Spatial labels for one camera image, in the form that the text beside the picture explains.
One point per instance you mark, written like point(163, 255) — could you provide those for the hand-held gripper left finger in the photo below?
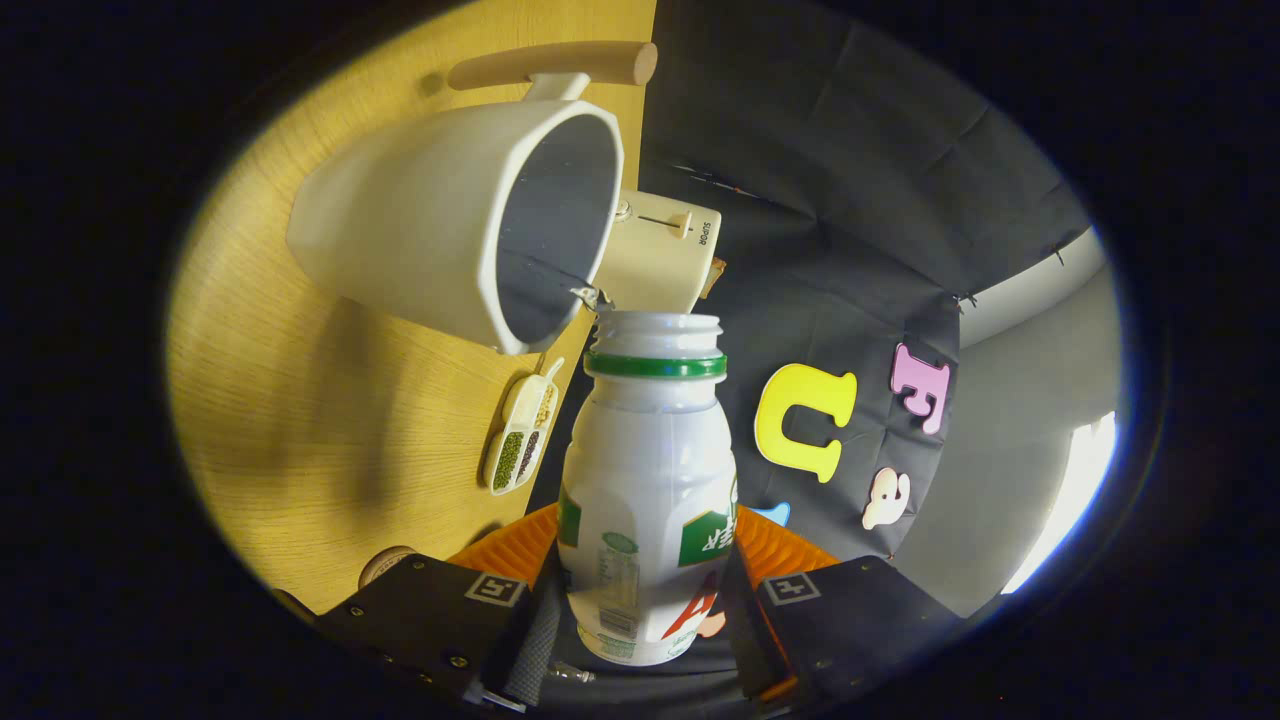
point(430, 615)

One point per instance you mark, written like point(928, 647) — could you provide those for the sectioned dish with beans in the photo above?
point(515, 450)

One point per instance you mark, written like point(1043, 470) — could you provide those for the black backdrop cloth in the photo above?
point(850, 150)

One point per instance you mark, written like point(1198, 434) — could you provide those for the cream toaster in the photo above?
point(655, 265)

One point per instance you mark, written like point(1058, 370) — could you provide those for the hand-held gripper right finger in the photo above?
point(850, 620)

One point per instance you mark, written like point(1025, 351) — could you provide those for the toast slice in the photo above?
point(713, 280)

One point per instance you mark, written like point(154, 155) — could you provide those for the wooden table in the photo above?
point(330, 420)

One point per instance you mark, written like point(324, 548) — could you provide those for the round wooden coaster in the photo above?
point(382, 566)

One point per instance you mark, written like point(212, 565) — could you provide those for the white juice bottle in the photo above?
point(650, 460)

